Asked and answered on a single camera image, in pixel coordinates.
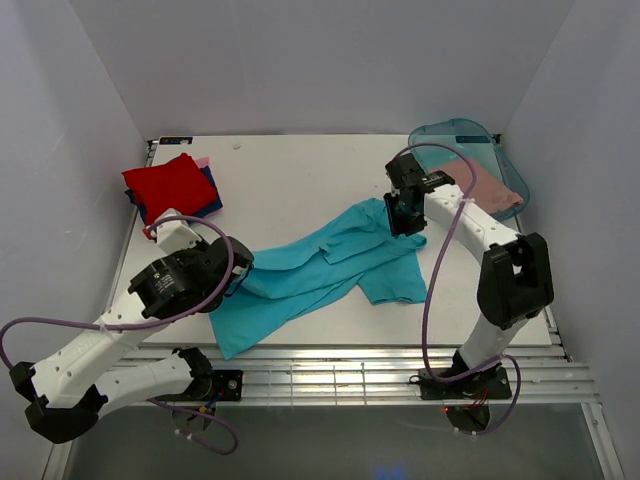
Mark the teal t shirt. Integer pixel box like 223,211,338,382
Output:
210,198,427,360

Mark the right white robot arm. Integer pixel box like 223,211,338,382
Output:
384,150,554,385

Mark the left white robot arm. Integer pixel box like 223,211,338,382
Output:
9,238,254,444

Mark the blue folded t shirt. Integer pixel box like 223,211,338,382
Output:
124,167,224,226

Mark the pink t shirt in bin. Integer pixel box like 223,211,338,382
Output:
437,158,524,215

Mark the teal plastic bin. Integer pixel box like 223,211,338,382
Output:
408,118,530,221

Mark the red folded t shirt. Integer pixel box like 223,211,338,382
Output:
121,152,219,226

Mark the pink folded t shirt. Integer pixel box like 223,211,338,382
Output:
195,157,209,168

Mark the blue label sticker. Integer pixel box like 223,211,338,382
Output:
158,136,193,145

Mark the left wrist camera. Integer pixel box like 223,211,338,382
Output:
143,209,202,254

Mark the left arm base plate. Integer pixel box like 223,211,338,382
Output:
188,369,244,402

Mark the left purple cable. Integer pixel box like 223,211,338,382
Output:
0,214,239,455

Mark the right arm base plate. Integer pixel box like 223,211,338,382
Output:
408,367,512,400

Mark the aluminium rail frame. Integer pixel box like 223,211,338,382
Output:
64,342,601,407

